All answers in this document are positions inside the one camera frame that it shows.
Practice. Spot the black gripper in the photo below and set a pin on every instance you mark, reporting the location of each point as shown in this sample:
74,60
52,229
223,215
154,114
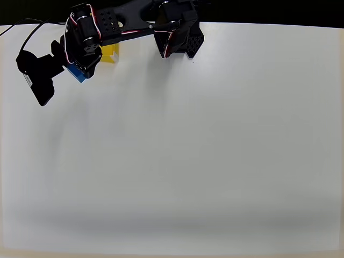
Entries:
86,65

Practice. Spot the blue cube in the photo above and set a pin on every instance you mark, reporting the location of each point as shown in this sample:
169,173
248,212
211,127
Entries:
76,73

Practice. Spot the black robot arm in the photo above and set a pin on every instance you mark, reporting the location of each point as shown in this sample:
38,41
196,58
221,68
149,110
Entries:
134,13

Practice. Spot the yellow open box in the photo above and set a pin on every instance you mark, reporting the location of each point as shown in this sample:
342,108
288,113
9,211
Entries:
108,53

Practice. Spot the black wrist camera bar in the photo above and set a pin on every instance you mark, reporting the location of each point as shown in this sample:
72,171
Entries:
37,72

